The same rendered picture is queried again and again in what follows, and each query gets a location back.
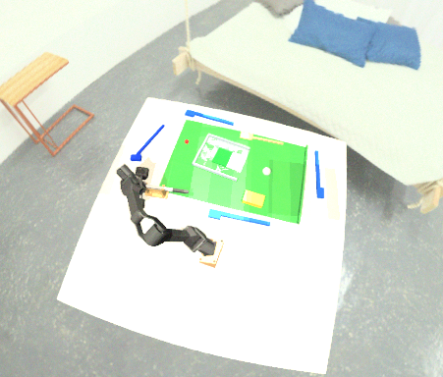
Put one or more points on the green flat mat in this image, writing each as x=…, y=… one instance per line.
x=282, y=187

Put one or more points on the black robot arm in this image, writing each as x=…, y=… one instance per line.
x=192, y=237

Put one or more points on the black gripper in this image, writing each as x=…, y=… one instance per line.
x=142, y=173

